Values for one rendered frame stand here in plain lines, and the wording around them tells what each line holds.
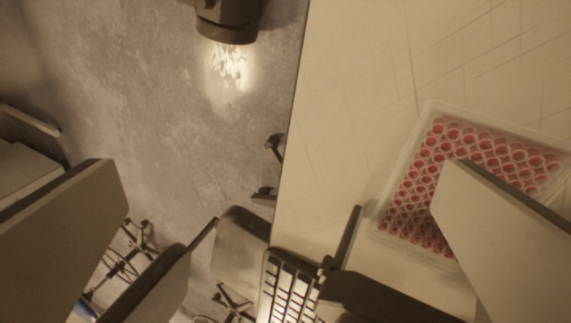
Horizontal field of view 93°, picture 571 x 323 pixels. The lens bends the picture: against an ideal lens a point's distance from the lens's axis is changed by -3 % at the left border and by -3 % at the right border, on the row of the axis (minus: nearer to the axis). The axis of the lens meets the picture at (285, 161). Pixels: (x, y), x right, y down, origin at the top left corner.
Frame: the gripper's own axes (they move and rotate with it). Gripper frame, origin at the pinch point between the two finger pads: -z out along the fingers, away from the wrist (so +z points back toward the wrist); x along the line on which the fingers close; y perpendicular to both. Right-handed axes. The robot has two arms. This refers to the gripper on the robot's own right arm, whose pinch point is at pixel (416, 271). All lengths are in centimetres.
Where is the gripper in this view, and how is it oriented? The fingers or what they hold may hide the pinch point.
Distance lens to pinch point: 24.2
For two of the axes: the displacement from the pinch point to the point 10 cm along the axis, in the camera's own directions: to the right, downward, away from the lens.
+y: 0.4, -6.5, -7.6
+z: -4.3, 6.7, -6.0
